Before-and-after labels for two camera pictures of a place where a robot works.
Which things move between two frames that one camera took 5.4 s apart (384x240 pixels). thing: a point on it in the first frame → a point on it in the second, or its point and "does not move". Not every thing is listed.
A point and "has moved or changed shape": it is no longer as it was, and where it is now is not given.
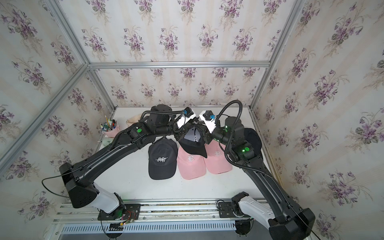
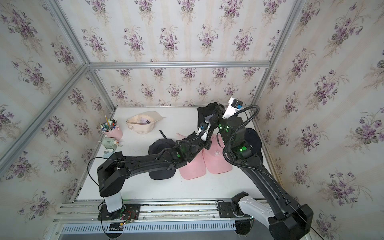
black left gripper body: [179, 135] → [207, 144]
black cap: [252, 137] does not move
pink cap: [215, 161] does not move
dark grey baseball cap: [163, 158] does not move
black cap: [194, 141] has moved or changed shape
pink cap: [190, 166] does not move
